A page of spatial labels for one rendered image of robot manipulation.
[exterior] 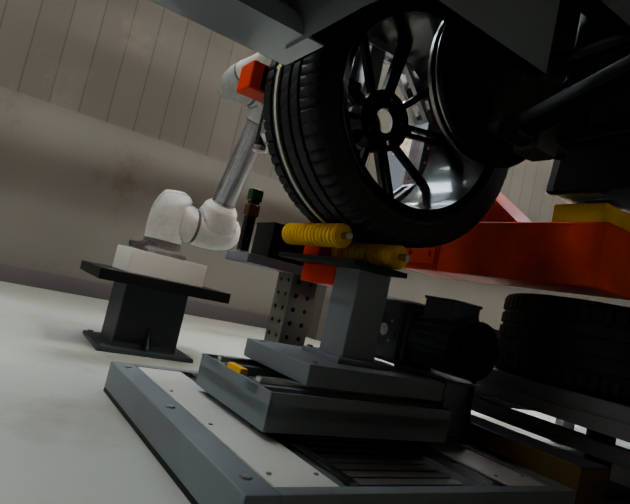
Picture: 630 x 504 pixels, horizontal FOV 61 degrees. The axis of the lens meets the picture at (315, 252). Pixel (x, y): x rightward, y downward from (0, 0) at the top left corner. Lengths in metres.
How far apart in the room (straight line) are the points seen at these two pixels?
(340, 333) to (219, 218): 1.14
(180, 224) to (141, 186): 2.17
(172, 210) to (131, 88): 2.38
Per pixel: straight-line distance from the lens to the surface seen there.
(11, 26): 4.53
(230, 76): 2.17
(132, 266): 2.15
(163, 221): 2.25
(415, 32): 1.54
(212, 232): 2.32
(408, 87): 1.74
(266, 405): 1.06
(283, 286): 1.83
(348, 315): 1.28
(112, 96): 4.49
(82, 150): 4.37
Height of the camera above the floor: 0.36
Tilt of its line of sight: 5 degrees up
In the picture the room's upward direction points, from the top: 13 degrees clockwise
